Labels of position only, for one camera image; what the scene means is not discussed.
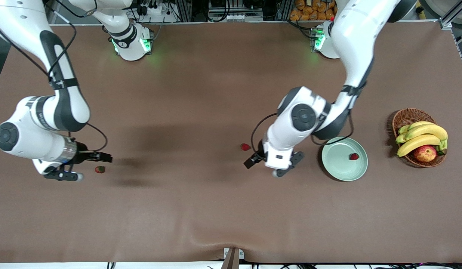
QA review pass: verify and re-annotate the pale green plate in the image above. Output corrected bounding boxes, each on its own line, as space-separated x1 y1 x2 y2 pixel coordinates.
321 136 369 182

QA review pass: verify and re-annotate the brown table mat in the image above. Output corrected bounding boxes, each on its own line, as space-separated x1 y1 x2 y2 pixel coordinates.
0 21 462 264

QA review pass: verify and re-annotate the white terminal block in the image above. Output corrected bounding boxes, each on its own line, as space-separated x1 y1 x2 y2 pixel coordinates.
225 13 263 22

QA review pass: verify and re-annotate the bag of orange buns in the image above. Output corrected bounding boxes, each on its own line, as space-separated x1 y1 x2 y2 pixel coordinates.
290 0 337 21

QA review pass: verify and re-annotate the brown wicker basket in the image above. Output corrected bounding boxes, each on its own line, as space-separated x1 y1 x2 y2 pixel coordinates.
392 108 447 168

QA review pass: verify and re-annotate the white power strip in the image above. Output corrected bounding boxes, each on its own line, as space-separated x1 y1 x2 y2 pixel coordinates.
136 3 174 16

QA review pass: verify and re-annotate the red yellow apple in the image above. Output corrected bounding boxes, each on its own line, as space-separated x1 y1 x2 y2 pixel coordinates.
413 145 437 163

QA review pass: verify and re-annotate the large yellow banana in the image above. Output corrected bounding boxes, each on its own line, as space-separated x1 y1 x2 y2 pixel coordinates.
404 124 449 142

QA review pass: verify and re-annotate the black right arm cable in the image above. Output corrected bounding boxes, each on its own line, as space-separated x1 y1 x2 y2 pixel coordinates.
0 0 108 153

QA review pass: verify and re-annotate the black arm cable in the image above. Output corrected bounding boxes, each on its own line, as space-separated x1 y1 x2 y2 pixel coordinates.
0 0 108 153
250 112 355 157

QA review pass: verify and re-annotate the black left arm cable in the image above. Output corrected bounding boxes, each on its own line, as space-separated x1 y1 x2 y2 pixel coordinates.
250 112 355 157

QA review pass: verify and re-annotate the grey metal clamp bracket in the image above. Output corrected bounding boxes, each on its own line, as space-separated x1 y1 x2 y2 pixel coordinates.
224 248 245 260

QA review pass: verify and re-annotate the grey camera pole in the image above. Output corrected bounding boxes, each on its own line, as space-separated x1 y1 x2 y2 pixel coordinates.
221 248 240 269

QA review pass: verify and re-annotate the aluminium frame profile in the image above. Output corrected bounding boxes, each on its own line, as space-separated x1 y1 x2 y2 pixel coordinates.
438 0 462 30

